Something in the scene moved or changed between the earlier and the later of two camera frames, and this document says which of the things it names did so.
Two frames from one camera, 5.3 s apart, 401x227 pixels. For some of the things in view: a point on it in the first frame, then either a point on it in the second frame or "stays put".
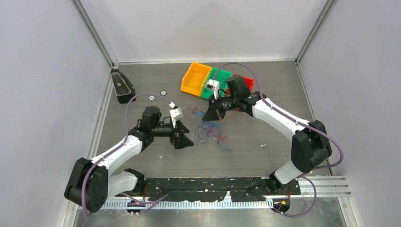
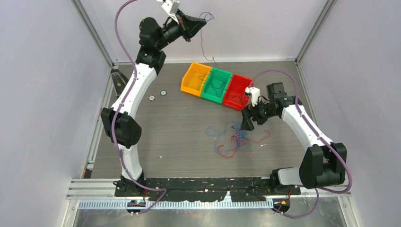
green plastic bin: [221, 76] stays put
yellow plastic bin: [192, 82] stays put
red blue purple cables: [204, 130] → [231, 138]
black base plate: [210, 189] stays put
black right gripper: [212, 114] → [247, 124]
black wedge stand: [125, 91] stays put
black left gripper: [181, 140] → [187, 25]
